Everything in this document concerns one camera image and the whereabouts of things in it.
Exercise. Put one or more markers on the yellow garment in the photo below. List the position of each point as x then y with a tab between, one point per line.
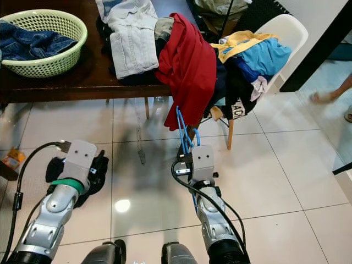
245	41

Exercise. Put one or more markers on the blue denim garment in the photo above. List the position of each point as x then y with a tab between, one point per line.
33	44

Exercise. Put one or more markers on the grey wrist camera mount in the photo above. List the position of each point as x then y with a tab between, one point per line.
202	162
80	157

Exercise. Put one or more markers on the grey right robot leg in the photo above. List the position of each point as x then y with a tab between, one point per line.
182	254

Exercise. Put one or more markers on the black garment with white letters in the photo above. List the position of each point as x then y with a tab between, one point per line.
236	102

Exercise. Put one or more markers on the green plastic laundry basket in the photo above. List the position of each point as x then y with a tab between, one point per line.
52	69

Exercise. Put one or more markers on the blue plastic hanger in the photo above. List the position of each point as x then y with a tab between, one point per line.
182	132

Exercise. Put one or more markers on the cyan blue garment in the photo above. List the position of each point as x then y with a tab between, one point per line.
267	58

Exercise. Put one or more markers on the white plastic chair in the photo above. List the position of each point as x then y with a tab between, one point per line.
289	36

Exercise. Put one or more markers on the grey left robot leg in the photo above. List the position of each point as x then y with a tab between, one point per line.
104	253

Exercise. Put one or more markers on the person in dark shorts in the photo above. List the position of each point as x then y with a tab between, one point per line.
327	98

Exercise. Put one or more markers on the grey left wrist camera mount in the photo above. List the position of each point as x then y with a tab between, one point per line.
80	157

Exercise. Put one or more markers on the grey robot leg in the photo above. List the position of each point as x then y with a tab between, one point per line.
104	253
182	254

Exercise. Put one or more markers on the orange snack packet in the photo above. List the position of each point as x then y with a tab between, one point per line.
14	160

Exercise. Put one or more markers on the olive green garment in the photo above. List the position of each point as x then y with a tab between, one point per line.
220	12

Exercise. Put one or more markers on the dark garment under jeans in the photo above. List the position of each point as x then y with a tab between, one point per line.
103	49

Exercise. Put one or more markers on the pale washed jeans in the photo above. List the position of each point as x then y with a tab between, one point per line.
132	44

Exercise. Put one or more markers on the dark wooden table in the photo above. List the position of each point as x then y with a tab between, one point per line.
66	88

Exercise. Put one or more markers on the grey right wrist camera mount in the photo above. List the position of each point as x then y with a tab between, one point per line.
202	162

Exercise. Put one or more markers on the red shirt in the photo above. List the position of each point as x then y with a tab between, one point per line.
190	71

